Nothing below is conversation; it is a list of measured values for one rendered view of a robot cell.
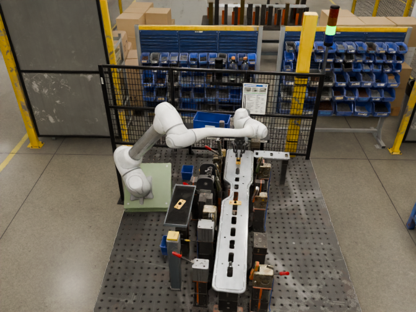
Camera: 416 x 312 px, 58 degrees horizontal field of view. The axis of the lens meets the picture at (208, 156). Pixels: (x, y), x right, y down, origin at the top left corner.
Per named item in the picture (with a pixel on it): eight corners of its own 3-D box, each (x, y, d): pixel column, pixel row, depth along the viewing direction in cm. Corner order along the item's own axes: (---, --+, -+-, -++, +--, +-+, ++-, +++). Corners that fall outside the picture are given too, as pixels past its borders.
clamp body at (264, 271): (271, 317, 222) (278, 278, 202) (246, 314, 224) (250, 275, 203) (270, 301, 231) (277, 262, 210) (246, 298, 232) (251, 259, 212)
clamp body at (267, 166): (268, 203, 304) (273, 168, 284) (254, 202, 305) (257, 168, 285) (268, 195, 311) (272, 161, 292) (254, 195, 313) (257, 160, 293)
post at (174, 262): (181, 291, 236) (178, 242, 211) (169, 290, 237) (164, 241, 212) (183, 281, 243) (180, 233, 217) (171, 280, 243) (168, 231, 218)
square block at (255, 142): (257, 176, 332) (260, 142, 312) (247, 176, 333) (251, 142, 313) (257, 171, 339) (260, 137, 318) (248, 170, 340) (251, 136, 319)
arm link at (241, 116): (229, 127, 279) (242, 134, 271) (231, 109, 270) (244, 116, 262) (240, 122, 285) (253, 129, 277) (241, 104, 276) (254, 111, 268)
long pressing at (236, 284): (251, 294, 201) (251, 293, 200) (208, 291, 203) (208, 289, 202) (253, 151, 314) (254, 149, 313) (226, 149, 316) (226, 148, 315)
